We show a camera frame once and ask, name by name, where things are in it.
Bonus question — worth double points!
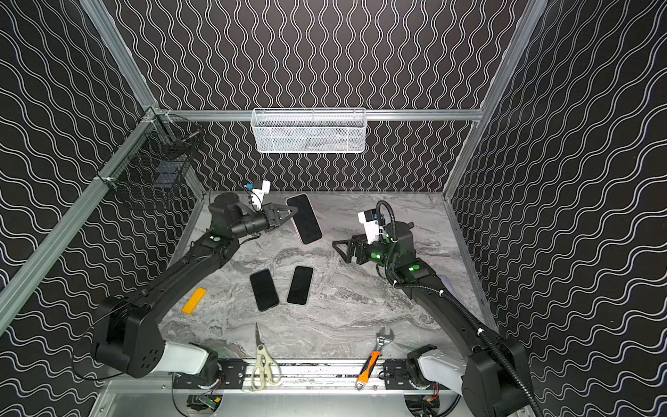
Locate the phone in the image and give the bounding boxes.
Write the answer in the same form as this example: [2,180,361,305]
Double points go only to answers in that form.
[286,194,323,245]

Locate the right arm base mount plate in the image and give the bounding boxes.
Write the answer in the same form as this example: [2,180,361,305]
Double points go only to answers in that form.
[379,360,462,394]

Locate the purple round object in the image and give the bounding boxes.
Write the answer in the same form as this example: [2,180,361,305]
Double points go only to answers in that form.
[438,275,452,291]

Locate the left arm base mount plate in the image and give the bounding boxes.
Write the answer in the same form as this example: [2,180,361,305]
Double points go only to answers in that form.
[172,359,248,391]

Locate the white wire mesh basket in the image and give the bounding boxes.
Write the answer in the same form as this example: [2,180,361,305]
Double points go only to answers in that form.
[250,108,368,154]

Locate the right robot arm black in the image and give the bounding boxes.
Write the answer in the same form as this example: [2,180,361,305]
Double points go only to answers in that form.
[333,222,544,416]

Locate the orange handled adjustable wrench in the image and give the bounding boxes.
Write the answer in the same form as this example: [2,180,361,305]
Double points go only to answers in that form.
[355,327,394,391]

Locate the beige handled scissors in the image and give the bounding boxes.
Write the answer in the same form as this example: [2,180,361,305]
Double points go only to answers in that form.
[250,323,282,392]

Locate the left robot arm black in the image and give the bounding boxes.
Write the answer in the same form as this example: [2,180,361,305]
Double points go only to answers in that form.
[90,193,299,387]

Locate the yellow rectangular block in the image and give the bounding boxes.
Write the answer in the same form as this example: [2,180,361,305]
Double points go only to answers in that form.
[182,288,208,316]

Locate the black wire basket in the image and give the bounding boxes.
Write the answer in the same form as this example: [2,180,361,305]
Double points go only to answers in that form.
[110,114,204,211]

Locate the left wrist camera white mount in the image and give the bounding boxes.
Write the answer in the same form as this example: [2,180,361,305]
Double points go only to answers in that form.
[244,180,271,211]

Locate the black smartphone green case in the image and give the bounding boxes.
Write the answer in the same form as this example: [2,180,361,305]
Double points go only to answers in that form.
[287,266,314,305]

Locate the black smartphone left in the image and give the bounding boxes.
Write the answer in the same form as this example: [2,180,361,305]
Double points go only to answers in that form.
[250,269,280,312]

